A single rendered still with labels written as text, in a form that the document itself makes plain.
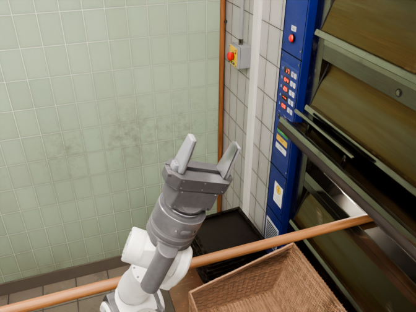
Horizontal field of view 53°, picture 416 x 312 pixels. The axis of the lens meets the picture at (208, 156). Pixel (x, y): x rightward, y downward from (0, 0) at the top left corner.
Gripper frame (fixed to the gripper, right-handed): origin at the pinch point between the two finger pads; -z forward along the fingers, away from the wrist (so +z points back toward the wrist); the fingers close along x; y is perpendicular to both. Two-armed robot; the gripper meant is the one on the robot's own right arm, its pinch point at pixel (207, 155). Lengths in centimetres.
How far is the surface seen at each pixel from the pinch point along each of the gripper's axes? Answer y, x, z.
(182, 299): 50, -58, 108
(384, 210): 1, -55, 9
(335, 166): 21, -56, 11
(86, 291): 21, 1, 61
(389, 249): 6, -80, 27
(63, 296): 21, 6, 63
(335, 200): 31, -81, 30
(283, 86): 72, -69, 10
